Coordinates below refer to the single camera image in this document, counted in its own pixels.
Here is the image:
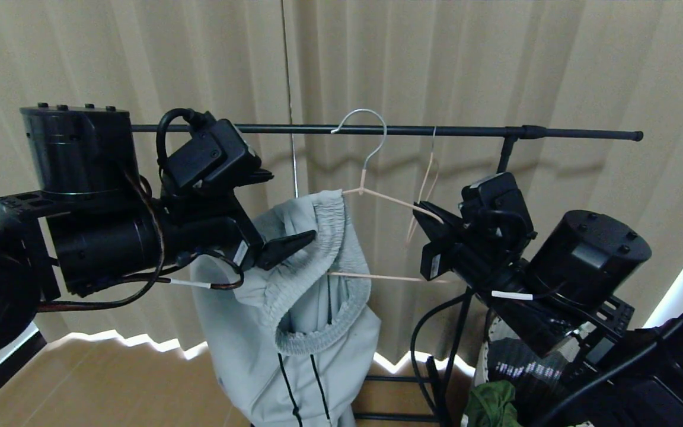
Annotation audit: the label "pale grey shorts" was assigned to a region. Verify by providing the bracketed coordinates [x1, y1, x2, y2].
[190, 190, 382, 427]

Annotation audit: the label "beige curtain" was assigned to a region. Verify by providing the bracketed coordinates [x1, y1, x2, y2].
[0, 0, 683, 371]

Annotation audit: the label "black clothes rack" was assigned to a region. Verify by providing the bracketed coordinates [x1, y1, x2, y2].
[131, 123, 643, 425]

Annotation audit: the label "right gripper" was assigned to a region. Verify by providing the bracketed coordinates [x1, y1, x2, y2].
[420, 230, 527, 292]

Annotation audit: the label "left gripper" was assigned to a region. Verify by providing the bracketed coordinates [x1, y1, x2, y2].
[50, 168, 318, 296]

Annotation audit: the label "white laundry basket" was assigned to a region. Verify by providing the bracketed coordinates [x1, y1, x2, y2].
[475, 317, 592, 427]

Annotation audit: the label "pink clothes hanger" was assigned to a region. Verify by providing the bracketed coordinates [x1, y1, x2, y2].
[406, 126, 441, 245]
[328, 109, 455, 284]

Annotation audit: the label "green garment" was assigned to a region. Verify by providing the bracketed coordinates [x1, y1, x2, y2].
[466, 381, 520, 427]

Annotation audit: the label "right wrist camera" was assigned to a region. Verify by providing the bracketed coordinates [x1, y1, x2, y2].
[460, 172, 537, 250]

